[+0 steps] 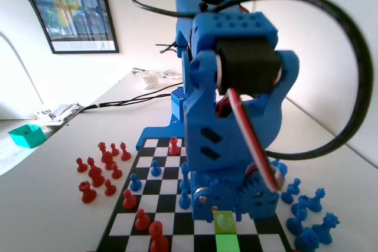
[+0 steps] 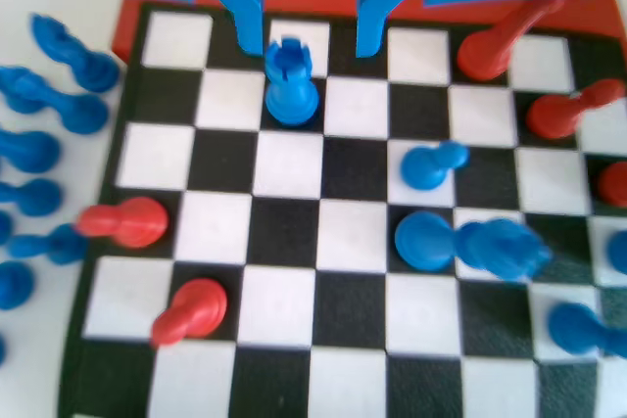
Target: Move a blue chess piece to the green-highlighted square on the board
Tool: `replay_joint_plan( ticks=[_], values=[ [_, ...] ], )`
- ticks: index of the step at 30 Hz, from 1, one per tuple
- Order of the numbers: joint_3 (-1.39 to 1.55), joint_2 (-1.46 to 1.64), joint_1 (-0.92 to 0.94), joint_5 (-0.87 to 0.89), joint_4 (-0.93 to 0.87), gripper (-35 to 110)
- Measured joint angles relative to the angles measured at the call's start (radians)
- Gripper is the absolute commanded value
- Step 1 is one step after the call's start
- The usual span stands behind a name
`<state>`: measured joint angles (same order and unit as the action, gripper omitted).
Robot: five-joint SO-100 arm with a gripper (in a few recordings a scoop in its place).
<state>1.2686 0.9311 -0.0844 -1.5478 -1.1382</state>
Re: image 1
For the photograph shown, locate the red chess knight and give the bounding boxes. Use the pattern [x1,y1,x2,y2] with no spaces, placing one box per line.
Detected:
[100,151,116,171]
[87,166,105,188]

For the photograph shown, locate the black zip tie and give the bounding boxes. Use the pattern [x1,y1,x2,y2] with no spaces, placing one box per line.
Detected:
[155,42,180,55]

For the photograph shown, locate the red queen chess piece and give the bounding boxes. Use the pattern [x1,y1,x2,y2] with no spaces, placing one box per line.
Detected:
[97,142,109,158]

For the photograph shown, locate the red chess bishop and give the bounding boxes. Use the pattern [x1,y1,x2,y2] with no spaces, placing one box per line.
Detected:
[119,142,132,161]

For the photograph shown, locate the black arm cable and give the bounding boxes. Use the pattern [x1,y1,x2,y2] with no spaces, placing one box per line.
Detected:
[131,0,374,161]

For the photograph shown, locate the white stacked object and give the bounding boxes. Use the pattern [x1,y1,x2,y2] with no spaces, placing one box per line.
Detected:
[138,71,160,90]

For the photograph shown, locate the white arched panel black edge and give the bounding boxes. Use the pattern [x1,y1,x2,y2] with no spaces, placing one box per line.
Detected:
[0,0,57,120]

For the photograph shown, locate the black cable bundle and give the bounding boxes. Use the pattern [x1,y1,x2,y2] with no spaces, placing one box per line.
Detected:
[69,82,184,117]

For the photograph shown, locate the black white chessboard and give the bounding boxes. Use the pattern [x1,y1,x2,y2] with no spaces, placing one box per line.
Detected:
[96,136,293,252]

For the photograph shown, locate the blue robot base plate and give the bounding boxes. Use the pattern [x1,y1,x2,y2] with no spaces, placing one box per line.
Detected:
[135,113,187,151]

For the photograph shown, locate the red white black servo wire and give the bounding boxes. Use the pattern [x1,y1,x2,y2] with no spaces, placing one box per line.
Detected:
[217,88,283,192]

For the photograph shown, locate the teal plastic box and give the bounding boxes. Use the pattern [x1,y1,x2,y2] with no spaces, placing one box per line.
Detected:
[8,124,47,149]

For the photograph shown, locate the tall blue piece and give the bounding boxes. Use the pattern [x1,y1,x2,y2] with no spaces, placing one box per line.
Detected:
[179,162,192,192]

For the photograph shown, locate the black framed wall poster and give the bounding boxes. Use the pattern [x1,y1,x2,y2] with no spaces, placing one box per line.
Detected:
[0,0,120,55]

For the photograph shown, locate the pile of papers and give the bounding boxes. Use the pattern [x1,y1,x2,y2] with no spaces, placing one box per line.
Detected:
[34,102,85,127]

